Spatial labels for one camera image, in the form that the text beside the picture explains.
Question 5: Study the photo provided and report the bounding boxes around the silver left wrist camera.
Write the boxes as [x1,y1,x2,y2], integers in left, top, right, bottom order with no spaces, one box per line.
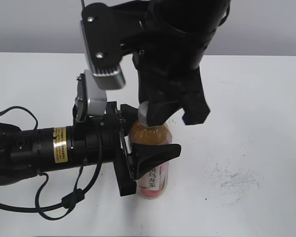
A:
[75,70,107,121]

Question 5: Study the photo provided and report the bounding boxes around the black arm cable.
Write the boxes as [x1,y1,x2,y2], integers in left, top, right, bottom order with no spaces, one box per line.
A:
[218,0,231,27]
[0,105,103,220]

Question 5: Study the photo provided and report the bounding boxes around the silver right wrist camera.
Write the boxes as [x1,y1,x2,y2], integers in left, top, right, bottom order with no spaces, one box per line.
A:
[81,0,149,90]

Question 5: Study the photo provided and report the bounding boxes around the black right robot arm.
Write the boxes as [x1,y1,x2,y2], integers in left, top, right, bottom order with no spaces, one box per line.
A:
[132,0,231,126]

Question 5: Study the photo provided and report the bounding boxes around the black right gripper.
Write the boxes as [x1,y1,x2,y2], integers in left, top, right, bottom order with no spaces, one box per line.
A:
[132,48,210,126]

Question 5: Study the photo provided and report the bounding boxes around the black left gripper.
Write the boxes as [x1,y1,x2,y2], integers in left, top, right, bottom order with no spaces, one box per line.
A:
[69,102,181,197]

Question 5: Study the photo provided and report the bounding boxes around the oolong tea bottle pink label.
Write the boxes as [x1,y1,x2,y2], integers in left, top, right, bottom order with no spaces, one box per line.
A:
[127,119,173,199]

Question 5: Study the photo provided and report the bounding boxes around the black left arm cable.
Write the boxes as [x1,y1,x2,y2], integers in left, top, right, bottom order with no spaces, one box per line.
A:
[0,105,103,220]

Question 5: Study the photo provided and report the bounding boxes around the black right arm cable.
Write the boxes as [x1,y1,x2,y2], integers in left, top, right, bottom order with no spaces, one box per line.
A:
[218,0,231,27]

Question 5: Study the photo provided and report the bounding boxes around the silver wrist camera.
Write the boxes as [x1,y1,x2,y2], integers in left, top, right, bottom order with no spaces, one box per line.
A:
[75,70,107,121]
[81,0,149,90]

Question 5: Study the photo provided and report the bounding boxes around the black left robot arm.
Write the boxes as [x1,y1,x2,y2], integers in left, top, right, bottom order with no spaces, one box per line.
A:
[0,102,181,196]

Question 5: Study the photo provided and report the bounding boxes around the white bottle cap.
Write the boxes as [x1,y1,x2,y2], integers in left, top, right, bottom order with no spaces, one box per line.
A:
[138,101,149,127]

